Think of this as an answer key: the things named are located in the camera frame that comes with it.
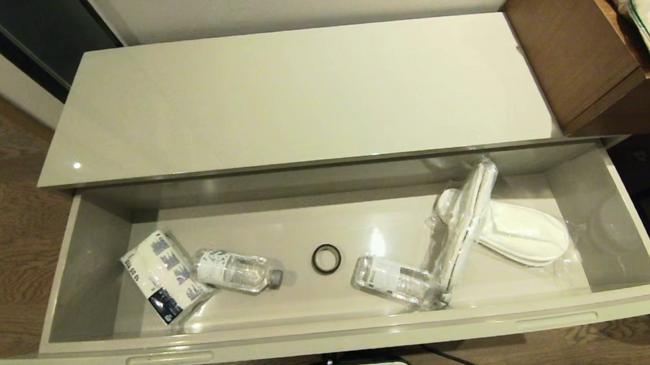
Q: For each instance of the beige long drawer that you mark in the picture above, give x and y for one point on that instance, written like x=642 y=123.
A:
x=283 y=230

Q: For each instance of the clear water bottle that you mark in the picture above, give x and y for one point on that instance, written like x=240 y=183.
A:
x=387 y=277
x=234 y=271

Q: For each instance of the bagged white slippers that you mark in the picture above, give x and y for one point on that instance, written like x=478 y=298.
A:
x=466 y=224
x=525 y=232

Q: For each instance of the beige glossy cabinet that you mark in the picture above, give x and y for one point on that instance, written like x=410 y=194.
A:
x=297 y=94

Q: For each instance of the white blue tissue pack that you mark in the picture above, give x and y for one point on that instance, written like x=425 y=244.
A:
x=164 y=274

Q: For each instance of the brown wooden desk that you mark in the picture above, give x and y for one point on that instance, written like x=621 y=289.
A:
x=576 y=48

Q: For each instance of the black glass panel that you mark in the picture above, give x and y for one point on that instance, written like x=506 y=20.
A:
x=39 y=30

